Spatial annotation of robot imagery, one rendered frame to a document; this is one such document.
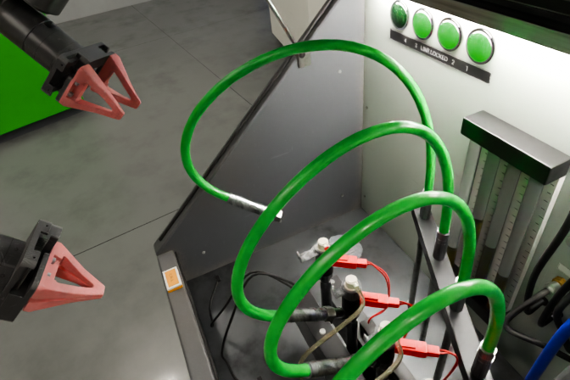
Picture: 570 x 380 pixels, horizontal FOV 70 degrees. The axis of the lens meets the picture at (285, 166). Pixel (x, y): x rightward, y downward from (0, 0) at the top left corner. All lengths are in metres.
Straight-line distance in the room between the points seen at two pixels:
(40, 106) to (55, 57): 3.26
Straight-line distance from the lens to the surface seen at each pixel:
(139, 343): 2.04
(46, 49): 0.65
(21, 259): 0.49
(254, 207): 0.67
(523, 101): 0.64
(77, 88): 0.63
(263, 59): 0.53
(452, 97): 0.73
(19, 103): 3.87
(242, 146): 0.85
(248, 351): 0.92
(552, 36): 0.56
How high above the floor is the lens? 1.63
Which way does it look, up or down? 38 degrees down
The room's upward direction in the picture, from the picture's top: 7 degrees counter-clockwise
